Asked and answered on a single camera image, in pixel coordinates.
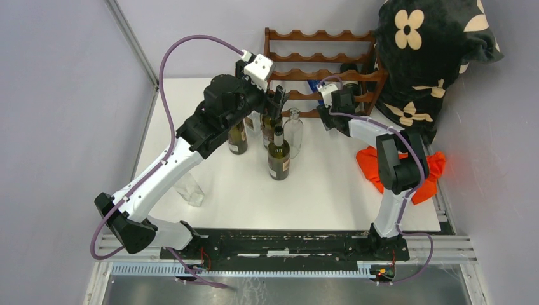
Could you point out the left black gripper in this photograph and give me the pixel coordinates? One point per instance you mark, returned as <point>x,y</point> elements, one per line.
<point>272,108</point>

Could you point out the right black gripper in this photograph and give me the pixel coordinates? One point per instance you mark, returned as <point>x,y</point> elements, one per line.
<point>323,112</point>

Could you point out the small clear glass bottle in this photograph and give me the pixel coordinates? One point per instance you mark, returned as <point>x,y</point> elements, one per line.
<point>294,131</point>

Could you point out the green wine bottle white label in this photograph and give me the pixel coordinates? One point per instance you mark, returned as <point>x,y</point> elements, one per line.
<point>354,86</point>

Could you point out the green wine bottle front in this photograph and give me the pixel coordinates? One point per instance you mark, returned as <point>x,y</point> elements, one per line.
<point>278,155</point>

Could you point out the blue square bottle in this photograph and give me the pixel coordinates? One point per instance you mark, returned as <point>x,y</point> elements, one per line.
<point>313,84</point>

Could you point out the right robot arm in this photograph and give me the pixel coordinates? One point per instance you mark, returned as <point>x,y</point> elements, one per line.
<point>400,157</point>

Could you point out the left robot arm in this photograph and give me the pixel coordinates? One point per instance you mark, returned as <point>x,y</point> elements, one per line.
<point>227,100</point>

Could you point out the green wine bottle middle back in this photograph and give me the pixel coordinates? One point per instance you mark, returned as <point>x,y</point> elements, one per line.
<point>268,125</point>

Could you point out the clear bottle black cap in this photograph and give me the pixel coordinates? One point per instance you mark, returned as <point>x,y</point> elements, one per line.
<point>253,123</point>

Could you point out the green wine bottle far left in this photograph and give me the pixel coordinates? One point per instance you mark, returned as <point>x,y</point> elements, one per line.
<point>237,139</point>

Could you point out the brown wooden wine rack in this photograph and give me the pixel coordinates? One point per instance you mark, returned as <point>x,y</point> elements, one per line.
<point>371,83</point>

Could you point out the clear empty lying bottle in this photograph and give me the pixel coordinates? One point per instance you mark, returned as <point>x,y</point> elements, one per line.
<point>188,188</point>

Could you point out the orange cloth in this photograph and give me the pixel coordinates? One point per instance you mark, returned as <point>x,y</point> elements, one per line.
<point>368,163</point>

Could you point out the black floral blanket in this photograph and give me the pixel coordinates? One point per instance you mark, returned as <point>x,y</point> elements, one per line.
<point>424,46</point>

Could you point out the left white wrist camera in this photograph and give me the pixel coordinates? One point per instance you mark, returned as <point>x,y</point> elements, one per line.
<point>259,68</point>

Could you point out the black mounting rail base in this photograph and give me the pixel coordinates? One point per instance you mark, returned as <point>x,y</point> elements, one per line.
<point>279,251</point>

